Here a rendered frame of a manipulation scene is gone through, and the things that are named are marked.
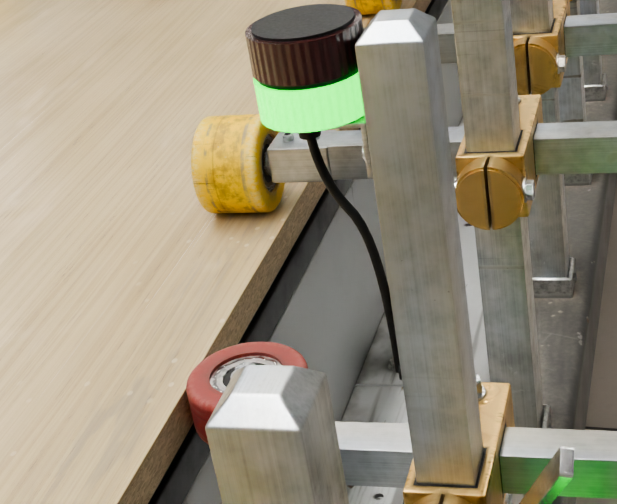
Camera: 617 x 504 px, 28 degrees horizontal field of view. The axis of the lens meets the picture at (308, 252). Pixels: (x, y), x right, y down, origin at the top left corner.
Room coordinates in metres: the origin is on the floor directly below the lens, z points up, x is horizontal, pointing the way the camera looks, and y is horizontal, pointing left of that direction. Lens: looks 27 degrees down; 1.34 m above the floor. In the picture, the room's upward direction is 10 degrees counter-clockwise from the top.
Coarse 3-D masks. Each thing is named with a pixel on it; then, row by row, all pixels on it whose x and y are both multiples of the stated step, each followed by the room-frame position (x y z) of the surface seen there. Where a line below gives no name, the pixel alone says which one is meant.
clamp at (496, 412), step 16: (496, 384) 0.68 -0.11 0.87; (480, 400) 0.66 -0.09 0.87; (496, 400) 0.66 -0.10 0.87; (480, 416) 0.65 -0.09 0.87; (496, 416) 0.64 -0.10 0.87; (512, 416) 0.67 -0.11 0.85; (496, 432) 0.63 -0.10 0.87; (496, 448) 0.61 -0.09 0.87; (480, 464) 0.60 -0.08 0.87; (496, 464) 0.61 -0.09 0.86; (480, 480) 0.58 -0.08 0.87; (496, 480) 0.60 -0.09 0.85; (416, 496) 0.58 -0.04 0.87; (432, 496) 0.58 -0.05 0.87; (448, 496) 0.57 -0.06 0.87; (464, 496) 0.57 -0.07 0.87; (480, 496) 0.57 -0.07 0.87; (496, 496) 0.60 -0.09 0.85
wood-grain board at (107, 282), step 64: (0, 0) 1.78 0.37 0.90; (64, 0) 1.72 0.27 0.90; (128, 0) 1.66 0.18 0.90; (192, 0) 1.60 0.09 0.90; (256, 0) 1.55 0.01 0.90; (320, 0) 1.50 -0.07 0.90; (0, 64) 1.47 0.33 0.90; (64, 64) 1.43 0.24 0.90; (128, 64) 1.38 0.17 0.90; (192, 64) 1.34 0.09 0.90; (0, 128) 1.25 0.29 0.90; (64, 128) 1.21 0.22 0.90; (128, 128) 1.18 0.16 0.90; (192, 128) 1.15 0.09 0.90; (0, 192) 1.07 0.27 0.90; (64, 192) 1.05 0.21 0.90; (128, 192) 1.02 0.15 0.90; (192, 192) 1.00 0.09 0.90; (320, 192) 1.00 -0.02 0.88; (0, 256) 0.94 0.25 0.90; (64, 256) 0.92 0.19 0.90; (128, 256) 0.90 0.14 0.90; (192, 256) 0.88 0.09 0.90; (256, 256) 0.86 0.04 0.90; (0, 320) 0.83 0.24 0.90; (64, 320) 0.81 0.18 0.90; (128, 320) 0.79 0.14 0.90; (192, 320) 0.78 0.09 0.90; (0, 384) 0.73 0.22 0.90; (64, 384) 0.72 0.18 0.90; (128, 384) 0.71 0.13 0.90; (0, 448) 0.66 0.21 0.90; (64, 448) 0.65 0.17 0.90; (128, 448) 0.63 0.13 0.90
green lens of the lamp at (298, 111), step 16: (256, 80) 0.62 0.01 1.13; (352, 80) 0.59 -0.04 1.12; (256, 96) 0.61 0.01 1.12; (272, 96) 0.60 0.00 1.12; (288, 96) 0.59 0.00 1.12; (304, 96) 0.59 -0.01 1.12; (320, 96) 0.59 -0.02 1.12; (336, 96) 0.59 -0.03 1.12; (352, 96) 0.59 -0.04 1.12; (272, 112) 0.60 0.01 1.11; (288, 112) 0.59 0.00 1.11; (304, 112) 0.59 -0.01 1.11; (320, 112) 0.59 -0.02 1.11; (336, 112) 0.59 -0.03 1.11; (352, 112) 0.59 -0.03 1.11; (272, 128) 0.60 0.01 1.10; (288, 128) 0.59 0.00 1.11; (304, 128) 0.59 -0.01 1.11; (320, 128) 0.59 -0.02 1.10
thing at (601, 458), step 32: (352, 448) 0.65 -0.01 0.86; (384, 448) 0.64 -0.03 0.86; (512, 448) 0.62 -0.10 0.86; (544, 448) 0.62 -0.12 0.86; (576, 448) 0.61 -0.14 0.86; (608, 448) 0.61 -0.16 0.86; (352, 480) 0.65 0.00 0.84; (384, 480) 0.64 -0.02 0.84; (512, 480) 0.61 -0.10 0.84; (576, 480) 0.60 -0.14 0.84; (608, 480) 0.59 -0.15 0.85
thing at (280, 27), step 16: (272, 16) 0.63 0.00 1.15; (288, 16) 0.63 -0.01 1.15; (304, 16) 0.62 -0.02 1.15; (320, 16) 0.62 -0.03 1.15; (336, 16) 0.62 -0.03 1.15; (352, 16) 0.61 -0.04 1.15; (256, 32) 0.61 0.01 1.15; (272, 32) 0.61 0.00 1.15; (288, 32) 0.60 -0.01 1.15; (304, 32) 0.60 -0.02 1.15; (320, 32) 0.59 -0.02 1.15; (336, 80) 0.59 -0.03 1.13; (336, 128) 0.60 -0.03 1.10; (368, 144) 0.59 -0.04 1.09; (320, 160) 0.62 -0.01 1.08; (368, 160) 0.59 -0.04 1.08; (320, 176) 0.62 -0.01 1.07; (368, 176) 0.59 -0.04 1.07; (336, 192) 0.61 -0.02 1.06; (352, 208) 0.61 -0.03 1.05; (368, 240) 0.61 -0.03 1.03; (384, 272) 0.61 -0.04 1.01; (384, 288) 0.60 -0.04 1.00; (384, 304) 0.60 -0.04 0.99
